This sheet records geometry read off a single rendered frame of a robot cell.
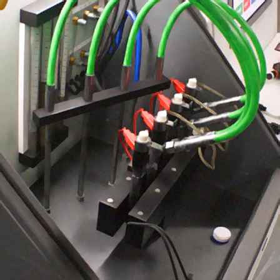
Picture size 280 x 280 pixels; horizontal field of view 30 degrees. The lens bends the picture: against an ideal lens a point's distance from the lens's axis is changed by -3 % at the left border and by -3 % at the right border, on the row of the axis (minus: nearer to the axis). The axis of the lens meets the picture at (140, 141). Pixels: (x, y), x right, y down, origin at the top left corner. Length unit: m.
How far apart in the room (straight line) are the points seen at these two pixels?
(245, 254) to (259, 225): 0.09
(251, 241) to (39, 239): 0.50
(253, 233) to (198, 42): 0.43
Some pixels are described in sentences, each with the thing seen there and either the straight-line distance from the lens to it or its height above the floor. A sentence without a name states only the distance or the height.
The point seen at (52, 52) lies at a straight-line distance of 0.98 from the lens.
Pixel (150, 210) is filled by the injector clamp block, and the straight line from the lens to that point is 1.03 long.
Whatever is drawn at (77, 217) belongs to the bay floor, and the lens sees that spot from 1.21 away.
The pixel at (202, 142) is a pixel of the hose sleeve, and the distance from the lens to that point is 0.91.
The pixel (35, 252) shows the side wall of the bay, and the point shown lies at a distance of 0.71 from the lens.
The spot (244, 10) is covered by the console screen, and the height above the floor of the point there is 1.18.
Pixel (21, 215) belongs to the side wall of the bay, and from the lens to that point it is 0.68.
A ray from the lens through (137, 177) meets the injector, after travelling 1.01.
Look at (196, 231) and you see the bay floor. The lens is 1.23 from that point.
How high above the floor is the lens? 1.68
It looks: 36 degrees down
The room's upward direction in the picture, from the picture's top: 9 degrees clockwise
